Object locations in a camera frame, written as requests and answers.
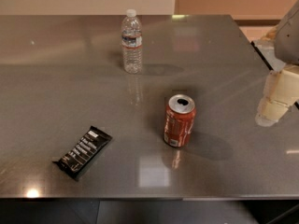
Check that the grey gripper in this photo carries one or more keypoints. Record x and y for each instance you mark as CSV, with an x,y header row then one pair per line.
x,y
289,37

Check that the red coke can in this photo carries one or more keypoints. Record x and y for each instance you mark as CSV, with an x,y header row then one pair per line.
x,y
180,113

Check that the grey side counter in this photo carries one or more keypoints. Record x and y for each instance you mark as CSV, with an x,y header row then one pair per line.
x,y
265,49

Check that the clear plastic water bottle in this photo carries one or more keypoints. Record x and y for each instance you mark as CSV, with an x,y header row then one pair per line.
x,y
131,41

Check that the black snack bar wrapper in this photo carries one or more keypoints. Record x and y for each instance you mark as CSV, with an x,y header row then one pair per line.
x,y
81,155

